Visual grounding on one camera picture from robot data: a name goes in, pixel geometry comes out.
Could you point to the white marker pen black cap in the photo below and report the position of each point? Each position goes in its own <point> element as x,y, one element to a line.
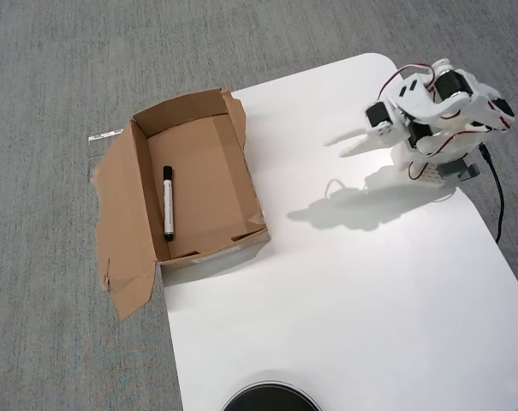
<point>168,205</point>

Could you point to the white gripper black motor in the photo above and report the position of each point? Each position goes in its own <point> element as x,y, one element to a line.
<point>381,128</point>

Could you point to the open brown cardboard box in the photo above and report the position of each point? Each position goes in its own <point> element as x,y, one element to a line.
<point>207,184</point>

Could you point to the grey table clamp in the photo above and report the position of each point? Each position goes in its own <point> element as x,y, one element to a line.
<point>453,168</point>

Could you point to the black round disc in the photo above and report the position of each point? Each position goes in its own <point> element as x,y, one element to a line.
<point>269,398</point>

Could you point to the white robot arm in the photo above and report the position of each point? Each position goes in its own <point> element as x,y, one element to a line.
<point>417,96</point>

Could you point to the clear tape strip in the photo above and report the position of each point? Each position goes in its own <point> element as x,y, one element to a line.
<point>104,135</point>

